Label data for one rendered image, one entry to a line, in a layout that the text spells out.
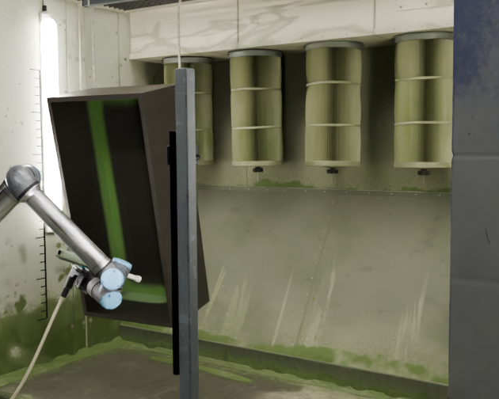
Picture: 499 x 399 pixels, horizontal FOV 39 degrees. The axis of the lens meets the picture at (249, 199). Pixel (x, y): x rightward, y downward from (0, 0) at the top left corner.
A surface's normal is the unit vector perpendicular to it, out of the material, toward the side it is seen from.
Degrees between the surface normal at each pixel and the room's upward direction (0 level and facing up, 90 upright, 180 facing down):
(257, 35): 90
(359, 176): 90
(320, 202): 57
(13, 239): 90
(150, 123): 90
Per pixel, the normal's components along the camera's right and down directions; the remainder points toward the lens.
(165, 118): 0.88, 0.04
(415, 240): -0.47, -0.49
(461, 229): -0.56, 0.07
